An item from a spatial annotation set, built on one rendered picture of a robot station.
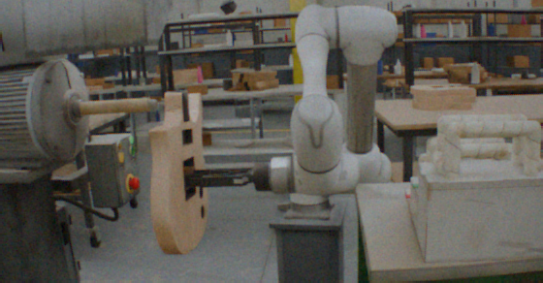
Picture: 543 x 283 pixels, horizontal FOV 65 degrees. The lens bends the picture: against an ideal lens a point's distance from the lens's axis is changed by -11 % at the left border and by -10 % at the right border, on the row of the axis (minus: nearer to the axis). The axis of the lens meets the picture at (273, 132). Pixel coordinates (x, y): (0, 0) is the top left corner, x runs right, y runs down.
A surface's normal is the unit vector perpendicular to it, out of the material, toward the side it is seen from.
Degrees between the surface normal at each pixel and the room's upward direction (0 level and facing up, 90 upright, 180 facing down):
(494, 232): 90
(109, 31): 90
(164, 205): 78
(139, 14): 90
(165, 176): 55
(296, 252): 90
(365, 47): 121
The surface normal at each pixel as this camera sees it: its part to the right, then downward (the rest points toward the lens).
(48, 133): 0.84, 0.21
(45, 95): 0.82, -0.14
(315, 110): -0.14, -0.52
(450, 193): -0.17, 0.19
